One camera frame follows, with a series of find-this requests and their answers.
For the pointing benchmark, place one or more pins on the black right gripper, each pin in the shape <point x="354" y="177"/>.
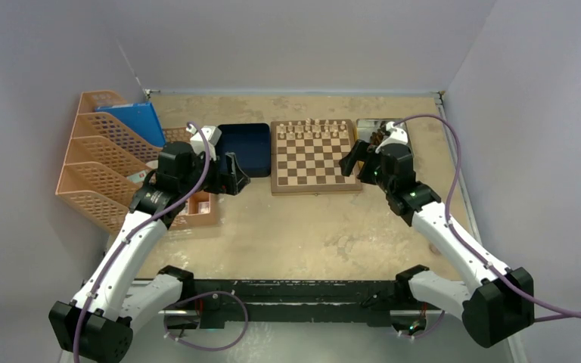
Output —
<point x="361" y="150"/>

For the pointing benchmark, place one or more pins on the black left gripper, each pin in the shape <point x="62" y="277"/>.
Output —
<point x="231" y="181"/>

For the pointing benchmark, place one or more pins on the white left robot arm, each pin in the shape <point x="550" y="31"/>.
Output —
<point x="100" y="321"/>

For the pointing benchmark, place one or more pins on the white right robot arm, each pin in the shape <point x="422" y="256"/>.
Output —
<point x="484" y="299"/>

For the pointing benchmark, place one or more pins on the pile of dark chess pieces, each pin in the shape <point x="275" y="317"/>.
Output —
<point x="382" y="131"/>

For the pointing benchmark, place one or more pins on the wooden chess board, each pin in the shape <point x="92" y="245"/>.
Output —
<point x="311" y="166"/>

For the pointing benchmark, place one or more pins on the row of light chess pieces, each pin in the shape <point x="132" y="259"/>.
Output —
<point x="312" y="129"/>

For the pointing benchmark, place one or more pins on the orange plastic basket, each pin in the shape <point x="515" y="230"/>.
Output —
<point x="201" y="209"/>

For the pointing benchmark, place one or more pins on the gold metal tin tray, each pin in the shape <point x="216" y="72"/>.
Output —
<point x="364" y="128"/>

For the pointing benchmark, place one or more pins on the dark blue tin box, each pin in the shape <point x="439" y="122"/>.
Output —
<point x="251" y="143"/>

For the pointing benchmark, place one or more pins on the blue folder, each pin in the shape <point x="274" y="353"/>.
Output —
<point x="139" y="117"/>

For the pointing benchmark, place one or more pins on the orange plastic file rack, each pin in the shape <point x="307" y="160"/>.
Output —
<point x="101" y="154"/>

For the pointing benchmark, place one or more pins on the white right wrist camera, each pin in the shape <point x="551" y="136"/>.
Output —
<point x="398" y="136"/>

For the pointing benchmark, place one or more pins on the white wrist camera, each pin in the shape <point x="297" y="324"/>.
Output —
<point x="398" y="136"/>
<point x="209" y="133"/>

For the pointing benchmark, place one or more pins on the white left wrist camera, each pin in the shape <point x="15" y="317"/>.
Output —
<point x="209" y="133"/>

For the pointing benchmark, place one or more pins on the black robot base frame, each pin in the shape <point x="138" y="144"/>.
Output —
<point x="375" y="303"/>

